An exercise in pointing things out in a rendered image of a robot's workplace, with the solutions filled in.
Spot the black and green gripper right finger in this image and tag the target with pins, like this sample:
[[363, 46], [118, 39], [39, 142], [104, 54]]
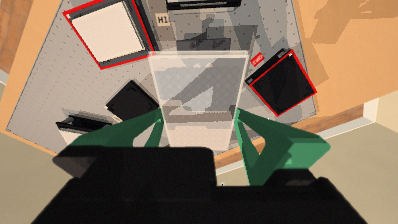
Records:
[[286, 147]]

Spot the grey slotted rack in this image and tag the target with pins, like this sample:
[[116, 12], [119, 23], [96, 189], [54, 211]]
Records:
[[206, 10]]

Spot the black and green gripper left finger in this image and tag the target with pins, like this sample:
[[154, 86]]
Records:
[[123, 134]]

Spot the black plate with label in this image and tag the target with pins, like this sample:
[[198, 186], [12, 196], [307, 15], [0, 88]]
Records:
[[200, 4]]

